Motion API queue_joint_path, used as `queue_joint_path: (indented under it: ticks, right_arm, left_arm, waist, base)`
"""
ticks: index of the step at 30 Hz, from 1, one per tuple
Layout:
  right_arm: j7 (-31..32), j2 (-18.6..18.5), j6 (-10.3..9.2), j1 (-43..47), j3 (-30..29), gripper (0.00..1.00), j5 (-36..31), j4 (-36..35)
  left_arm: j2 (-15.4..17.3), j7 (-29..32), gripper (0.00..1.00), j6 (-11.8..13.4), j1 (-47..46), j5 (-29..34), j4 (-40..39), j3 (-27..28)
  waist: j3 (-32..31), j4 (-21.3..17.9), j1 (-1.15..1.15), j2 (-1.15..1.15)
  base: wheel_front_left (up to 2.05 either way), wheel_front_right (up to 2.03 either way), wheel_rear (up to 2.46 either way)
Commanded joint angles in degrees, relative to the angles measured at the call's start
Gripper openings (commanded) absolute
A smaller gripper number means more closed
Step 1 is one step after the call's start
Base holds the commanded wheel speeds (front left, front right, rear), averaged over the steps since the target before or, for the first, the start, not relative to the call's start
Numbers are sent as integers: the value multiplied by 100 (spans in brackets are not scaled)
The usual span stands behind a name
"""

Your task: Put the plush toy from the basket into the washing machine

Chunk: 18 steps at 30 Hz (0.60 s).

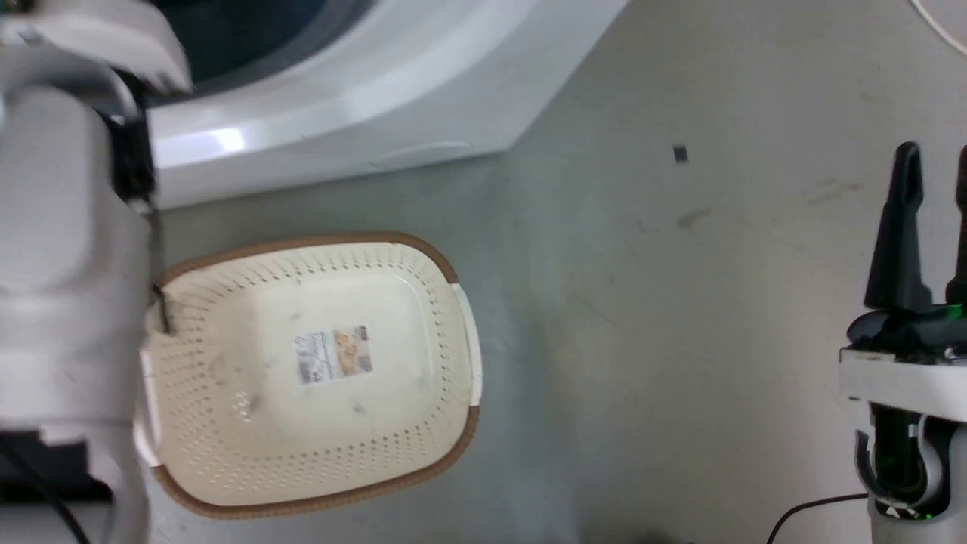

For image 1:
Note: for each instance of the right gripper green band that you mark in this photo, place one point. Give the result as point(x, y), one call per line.
point(906, 370)

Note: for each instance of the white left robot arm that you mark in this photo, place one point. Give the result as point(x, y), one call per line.
point(60, 249)

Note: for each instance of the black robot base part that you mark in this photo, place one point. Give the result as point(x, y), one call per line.
point(53, 468)

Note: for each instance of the white washing machine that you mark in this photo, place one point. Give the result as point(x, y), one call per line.
point(393, 91)

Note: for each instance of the cream perforated laundry basket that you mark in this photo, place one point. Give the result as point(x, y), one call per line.
point(249, 423)

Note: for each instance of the dark washing machine drum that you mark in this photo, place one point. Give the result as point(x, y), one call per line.
point(234, 30)

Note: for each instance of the small dark floor marker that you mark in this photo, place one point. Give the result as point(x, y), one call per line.
point(681, 154)

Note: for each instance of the printed label sticker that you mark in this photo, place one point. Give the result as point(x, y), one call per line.
point(333, 354)

